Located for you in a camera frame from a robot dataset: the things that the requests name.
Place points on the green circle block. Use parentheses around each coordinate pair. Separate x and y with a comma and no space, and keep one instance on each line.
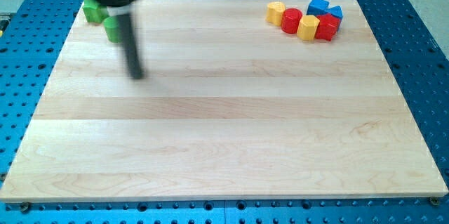
(111,27)

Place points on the yellow heart block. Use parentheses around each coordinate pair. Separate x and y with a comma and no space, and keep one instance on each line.
(274,14)

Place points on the black pusher rod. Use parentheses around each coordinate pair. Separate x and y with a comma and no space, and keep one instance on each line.
(126,33)

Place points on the red cylinder block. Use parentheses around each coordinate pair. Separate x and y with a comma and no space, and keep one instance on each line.
(290,20)

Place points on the wooden board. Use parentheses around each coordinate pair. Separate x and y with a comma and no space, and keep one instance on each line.
(231,108)

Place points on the blue triangle block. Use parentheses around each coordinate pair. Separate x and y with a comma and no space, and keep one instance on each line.
(336,11)

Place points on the blue cube block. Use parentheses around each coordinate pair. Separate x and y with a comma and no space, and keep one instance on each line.
(317,7)

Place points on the blue perforated table plate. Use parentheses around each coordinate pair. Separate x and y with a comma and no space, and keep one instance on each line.
(35,37)

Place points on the green star block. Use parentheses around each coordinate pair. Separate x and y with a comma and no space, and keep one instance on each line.
(94,11)

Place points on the red pentagon block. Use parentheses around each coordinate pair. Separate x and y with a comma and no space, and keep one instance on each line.
(328,26)

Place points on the yellow hexagon block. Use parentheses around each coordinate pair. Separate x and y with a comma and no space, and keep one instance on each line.
(307,27)

